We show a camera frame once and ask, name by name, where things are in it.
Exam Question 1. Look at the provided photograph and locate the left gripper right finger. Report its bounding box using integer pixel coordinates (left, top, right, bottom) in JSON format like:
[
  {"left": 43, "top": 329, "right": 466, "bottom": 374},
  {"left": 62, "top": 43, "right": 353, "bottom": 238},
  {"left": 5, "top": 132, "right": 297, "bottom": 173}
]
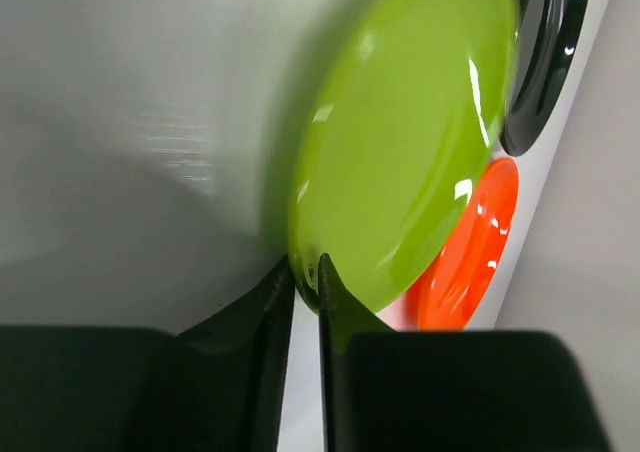
[{"left": 318, "top": 255, "right": 611, "bottom": 451}]

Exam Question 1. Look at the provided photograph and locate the green plastic plate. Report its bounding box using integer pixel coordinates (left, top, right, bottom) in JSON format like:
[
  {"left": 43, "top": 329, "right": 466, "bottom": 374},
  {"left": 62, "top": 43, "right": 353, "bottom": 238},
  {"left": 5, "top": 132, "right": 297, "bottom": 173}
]
[{"left": 288, "top": 0, "right": 519, "bottom": 311}]

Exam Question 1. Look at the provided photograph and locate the orange plastic plate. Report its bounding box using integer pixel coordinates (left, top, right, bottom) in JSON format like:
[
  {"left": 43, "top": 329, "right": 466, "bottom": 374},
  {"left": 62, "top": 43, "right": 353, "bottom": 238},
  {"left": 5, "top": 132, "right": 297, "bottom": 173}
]
[{"left": 407, "top": 158, "right": 519, "bottom": 330}]

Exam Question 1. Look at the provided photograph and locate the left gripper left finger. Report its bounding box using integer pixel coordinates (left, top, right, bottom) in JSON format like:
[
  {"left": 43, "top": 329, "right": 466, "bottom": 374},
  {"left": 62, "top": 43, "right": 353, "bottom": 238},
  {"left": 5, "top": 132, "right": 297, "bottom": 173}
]
[{"left": 1, "top": 260, "right": 294, "bottom": 451}]

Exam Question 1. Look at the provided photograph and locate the black plastic plate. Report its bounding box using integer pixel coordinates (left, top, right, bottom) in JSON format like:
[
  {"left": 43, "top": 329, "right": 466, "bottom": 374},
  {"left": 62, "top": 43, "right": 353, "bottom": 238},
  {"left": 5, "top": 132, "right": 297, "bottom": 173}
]
[{"left": 500, "top": 0, "right": 589, "bottom": 157}]

